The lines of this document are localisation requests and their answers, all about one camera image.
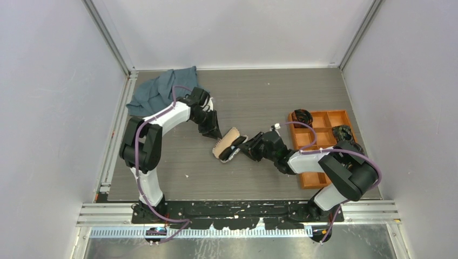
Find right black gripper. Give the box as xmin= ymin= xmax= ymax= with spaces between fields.
xmin=238 ymin=132 xmax=277 ymax=162

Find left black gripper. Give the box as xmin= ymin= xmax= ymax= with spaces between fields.
xmin=191 ymin=109 xmax=222 ymax=140

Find patterned glasses case tan lining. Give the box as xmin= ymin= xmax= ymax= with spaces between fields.
xmin=212 ymin=127 xmax=241 ymax=163

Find black sunglasses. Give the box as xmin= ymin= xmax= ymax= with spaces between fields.
xmin=218 ymin=135 xmax=247 ymax=162

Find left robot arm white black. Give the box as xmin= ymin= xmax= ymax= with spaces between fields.
xmin=119 ymin=87 xmax=222 ymax=223

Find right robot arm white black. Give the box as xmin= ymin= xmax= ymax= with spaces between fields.
xmin=233 ymin=131 xmax=381 ymax=222

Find brown black rolled belt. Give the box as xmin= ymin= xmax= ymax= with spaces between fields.
xmin=292 ymin=109 xmax=313 ymax=127

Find crumpled grey-blue cloth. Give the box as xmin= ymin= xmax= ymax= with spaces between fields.
xmin=126 ymin=66 xmax=200 ymax=117

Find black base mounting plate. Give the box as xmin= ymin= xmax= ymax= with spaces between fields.
xmin=131 ymin=200 xmax=344 ymax=230

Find orange compartment tray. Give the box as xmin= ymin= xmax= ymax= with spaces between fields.
xmin=289 ymin=110 xmax=352 ymax=189

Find camouflage rolled belt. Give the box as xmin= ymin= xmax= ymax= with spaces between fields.
xmin=332 ymin=125 xmax=356 ymax=142

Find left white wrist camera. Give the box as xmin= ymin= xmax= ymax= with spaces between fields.
xmin=203 ymin=98 xmax=214 ymax=112

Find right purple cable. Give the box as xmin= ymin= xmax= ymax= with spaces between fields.
xmin=275 ymin=121 xmax=383 ymax=244

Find white slotted cable duct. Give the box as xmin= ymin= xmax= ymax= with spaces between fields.
xmin=90 ymin=227 xmax=313 ymax=238

